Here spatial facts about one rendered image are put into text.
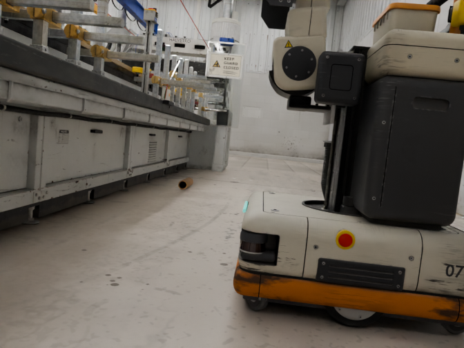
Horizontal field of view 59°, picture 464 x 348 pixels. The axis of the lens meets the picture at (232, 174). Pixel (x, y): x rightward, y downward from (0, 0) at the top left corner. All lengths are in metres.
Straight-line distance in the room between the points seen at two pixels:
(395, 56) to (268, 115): 10.86
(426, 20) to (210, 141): 4.67
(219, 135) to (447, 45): 4.65
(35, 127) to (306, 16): 1.25
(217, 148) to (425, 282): 4.69
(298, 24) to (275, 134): 10.69
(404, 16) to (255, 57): 10.89
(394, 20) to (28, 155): 1.55
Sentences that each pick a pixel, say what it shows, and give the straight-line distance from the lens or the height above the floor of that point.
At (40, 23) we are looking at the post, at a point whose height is 0.79.
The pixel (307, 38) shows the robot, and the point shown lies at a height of 0.80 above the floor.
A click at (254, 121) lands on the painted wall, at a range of 11.99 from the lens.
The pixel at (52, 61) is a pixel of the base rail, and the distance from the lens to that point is 1.58.
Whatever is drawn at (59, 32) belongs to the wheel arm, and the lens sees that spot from 1.89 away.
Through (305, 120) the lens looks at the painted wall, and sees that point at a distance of 12.05.
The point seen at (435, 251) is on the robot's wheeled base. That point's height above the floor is 0.24.
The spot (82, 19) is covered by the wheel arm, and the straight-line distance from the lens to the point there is 1.58.
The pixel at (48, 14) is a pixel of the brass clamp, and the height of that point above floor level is 0.83.
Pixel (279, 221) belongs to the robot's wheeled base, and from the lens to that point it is 1.13.
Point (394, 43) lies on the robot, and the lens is 1.21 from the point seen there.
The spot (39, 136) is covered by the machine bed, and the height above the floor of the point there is 0.40.
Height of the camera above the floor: 0.48
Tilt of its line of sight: 5 degrees down
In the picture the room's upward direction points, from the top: 6 degrees clockwise
